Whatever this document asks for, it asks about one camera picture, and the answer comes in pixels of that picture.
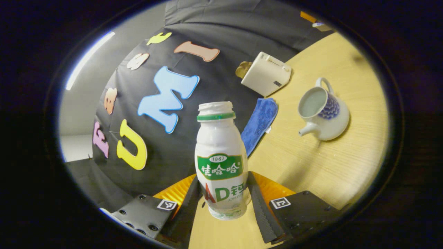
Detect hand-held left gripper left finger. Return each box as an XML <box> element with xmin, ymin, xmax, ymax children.
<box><xmin>110</xmin><ymin>174</ymin><xmax>202</xmax><ymax>249</ymax></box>

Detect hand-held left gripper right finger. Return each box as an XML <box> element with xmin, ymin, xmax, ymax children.
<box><xmin>246</xmin><ymin>171</ymin><xmax>342</xmax><ymax>245</ymax></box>

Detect white plastic water bottle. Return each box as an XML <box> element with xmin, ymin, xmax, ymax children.
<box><xmin>195</xmin><ymin>101</ymin><xmax>250</xmax><ymax>221</ymax></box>

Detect white blue ceramic teacup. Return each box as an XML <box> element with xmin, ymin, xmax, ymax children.
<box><xmin>298</xmin><ymin>77</ymin><xmax>350</xmax><ymax>141</ymax></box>

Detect white toaster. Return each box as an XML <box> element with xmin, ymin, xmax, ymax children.
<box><xmin>241</xmin><ymin>52</ymin><xmax>292</xmax><ymax>97</ymax></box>

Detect blue towel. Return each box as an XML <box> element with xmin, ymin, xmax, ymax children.
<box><xmin>241</xmin><ymin>98</ymin><xmax>279</xmax><ymax>158</ymax></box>

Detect black backdrop cloth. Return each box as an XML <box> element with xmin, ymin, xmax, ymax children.
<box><xmin>65</xmin><ymin>0</ymin><xmax>334</xmax><ymax>213</ymax></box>

